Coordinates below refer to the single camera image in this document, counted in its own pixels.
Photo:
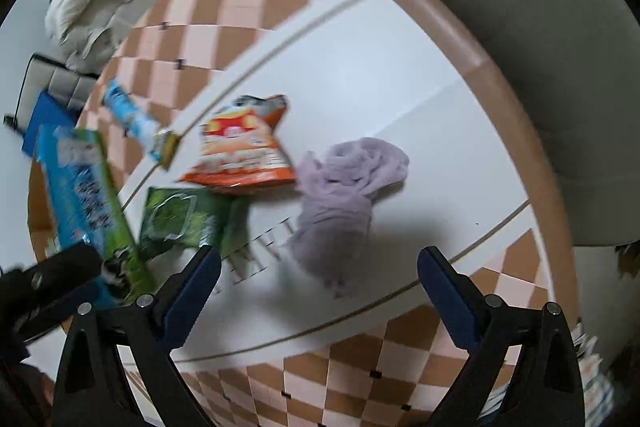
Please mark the orange snack packet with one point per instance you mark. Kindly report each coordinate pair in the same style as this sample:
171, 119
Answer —
240, 152

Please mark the green snack packet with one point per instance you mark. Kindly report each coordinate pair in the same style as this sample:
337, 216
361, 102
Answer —
175, 217

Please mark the long blue and green packet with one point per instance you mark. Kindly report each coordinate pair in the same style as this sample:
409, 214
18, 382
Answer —
85, 192

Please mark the blue and white snack packet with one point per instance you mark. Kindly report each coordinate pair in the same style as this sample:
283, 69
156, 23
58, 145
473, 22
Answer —
130, 117

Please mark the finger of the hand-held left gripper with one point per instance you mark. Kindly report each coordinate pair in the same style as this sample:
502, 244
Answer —
65, 264

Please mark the round checkered table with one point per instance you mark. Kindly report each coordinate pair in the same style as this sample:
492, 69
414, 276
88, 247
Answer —
375, 82

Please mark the beige sofa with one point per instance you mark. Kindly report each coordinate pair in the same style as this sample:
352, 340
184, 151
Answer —
525, 32

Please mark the blue folder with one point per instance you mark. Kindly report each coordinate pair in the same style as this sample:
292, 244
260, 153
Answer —
45, 117

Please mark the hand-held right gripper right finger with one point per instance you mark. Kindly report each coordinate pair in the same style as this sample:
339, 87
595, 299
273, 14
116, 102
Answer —
450, 297

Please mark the purple fluffy cloth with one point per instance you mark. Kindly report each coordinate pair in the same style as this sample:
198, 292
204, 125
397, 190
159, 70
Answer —
335, 207

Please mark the grey cushioned chair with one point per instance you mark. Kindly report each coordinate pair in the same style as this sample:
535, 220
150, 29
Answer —
65, 87

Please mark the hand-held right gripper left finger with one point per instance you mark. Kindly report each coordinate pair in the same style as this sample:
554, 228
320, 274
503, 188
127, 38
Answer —
192, 292

